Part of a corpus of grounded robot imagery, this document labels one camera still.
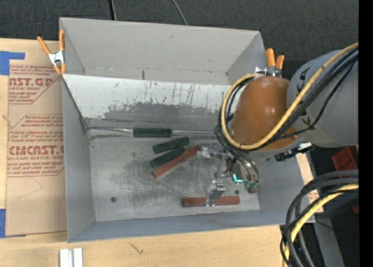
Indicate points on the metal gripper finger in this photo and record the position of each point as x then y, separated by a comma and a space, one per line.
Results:
214, 194
208, 152

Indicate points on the brown cardboard board red print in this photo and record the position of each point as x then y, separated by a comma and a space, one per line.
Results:
35, 131

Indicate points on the red-brown flat block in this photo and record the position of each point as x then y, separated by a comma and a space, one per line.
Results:
175, 163
227, 200

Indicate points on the grey metal bin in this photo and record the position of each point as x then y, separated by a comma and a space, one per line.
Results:
131, 190

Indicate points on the dark green flat block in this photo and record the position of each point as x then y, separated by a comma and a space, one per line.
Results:
171, 144
166, 157
152, 132

